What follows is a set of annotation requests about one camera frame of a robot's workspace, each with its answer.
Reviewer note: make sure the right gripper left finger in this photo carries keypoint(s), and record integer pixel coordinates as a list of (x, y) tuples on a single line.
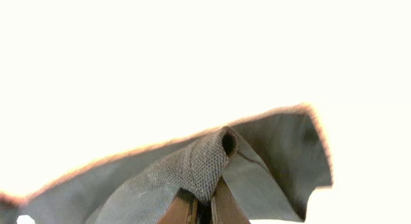
[(182, 210)]

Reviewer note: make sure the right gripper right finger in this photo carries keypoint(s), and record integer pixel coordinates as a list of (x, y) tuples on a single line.
[(224, 208)]

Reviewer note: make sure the black t-shirt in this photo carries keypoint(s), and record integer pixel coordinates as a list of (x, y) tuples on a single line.
[(272, 163)]

